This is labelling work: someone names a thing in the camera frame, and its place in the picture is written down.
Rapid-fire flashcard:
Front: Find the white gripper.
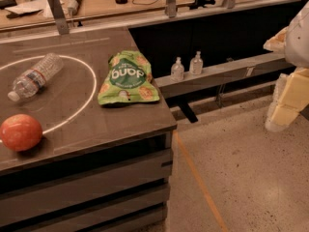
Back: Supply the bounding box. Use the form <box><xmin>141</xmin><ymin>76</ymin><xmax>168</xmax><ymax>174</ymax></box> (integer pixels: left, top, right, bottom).
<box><xmin>263</xmin><ymin>2</ymin><xmax>309</xmax><ymax>132</ymax></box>

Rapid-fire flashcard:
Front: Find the green rice chip bag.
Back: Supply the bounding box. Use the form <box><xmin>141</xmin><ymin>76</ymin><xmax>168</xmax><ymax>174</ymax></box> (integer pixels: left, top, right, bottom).
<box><xmin>98</xmin><ymin>50</ymin><xmax>159</xmax><ymax>105</ymax></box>

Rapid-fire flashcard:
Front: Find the red apple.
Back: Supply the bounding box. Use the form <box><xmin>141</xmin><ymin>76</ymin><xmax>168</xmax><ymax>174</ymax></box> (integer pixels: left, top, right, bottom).
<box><xmin>0</xmin><ymin>114</ymin><xmax>42</xmax><ymax>152</ymax></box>

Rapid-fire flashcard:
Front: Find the right clear sanitizer bottle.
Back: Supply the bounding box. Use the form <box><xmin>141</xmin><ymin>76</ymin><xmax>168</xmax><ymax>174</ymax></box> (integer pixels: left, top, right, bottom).
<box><xmin>189</xmin><ymin>51</ymin><xmax>203</xmax><ymax>74</ymax></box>

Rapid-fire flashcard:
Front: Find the clear sanitizer bottle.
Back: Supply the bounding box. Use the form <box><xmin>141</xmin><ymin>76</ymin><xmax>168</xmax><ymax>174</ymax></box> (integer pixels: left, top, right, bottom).
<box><xmin>171</xmin><ymin>57</ymin><xmax>184</xmax><ymax>81</ymax></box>
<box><xmin>189</xmin><ymin>51</ymin><xmax>203</xmax><ymax>74</ymax></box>

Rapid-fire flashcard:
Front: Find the left clear sanitizer bottle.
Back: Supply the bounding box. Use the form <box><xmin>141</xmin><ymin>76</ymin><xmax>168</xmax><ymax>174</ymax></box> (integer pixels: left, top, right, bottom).
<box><xmin>171</xmin><ymin>57</ymin><xmax>184</xmax><ymax>81</ymax></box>

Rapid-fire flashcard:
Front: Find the wooden slat counter base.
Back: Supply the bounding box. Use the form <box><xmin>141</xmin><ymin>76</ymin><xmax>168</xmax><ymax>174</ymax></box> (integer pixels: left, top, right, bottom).
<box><xmin>0</xmin><ymin>132</ymin><xmax>173</xmax><ymax>232</ymax></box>

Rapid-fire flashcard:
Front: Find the grey handheld tool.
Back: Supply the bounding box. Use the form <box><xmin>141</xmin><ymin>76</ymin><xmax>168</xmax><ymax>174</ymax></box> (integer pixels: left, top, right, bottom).
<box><xmin>68</xmin><ymin>0</ymin><xmax>82</xmax><ymax>16</ymax></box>

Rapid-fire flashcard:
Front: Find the white paper sheet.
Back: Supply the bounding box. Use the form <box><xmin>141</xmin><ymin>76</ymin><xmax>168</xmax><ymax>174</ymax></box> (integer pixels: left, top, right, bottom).
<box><xmin>6</xmin><ymin>0</ymin><xmax>47</xmax><ymax>15</ymax></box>

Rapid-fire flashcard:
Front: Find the clear plastic water bottle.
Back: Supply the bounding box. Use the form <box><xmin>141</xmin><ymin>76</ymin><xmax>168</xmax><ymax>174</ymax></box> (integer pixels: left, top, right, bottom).
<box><xmin>8</xmin><ymin>53</ymin><xmax>64</xmax><ymax>102</ymax></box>

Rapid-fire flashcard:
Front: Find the grey metal shelf rail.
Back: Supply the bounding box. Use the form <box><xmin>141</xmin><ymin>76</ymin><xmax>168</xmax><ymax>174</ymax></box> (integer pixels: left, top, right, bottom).
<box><xmin>155</xmin><ymin>52</ymin><xmax>292</xmax><ymax>99</ymax></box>

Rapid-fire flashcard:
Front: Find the middle metal bracket post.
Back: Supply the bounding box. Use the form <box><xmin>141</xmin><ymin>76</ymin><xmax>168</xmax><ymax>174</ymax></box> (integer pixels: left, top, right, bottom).
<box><xmin>165</xmin><ymin>0</ymin><xmax>177</xmax><ymax>18</ymax></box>

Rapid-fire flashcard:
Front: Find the left metal bracket post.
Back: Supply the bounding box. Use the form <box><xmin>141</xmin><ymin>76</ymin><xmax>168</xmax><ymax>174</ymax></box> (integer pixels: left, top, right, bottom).
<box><xmin>47</xmin><ymin>0</ymin><xmax>70</xmax><ymax>35</ymax></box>

